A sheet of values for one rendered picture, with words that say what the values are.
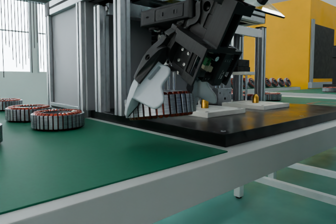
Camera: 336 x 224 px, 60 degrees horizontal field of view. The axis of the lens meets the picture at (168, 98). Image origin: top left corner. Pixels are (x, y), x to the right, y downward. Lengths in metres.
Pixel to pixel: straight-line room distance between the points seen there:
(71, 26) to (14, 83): 6.19
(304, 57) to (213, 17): 4.07
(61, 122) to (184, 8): 0.37
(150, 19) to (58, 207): 0.29
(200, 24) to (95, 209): 0.25
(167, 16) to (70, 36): 0.56
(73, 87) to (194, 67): 0.61
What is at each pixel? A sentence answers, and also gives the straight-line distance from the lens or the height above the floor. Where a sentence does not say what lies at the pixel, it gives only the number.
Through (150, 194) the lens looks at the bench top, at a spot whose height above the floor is 0.73.
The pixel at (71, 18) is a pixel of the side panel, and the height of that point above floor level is 1.04.
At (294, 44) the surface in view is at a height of 1.33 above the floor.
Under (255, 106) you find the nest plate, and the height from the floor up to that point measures 0.78.
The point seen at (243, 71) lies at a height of 0.88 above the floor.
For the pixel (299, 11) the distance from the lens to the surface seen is 4.54.
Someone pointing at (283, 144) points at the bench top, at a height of 0.74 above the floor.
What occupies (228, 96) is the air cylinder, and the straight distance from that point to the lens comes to 1.05.
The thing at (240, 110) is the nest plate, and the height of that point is 0.78.
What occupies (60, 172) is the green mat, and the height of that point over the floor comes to 0.75.
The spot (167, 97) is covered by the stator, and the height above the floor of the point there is 0.83.
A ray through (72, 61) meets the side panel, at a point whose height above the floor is 0.91.
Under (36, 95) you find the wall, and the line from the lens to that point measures 7.24.
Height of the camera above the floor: 0.86
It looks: 4 degrees down
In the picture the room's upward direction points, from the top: straight up
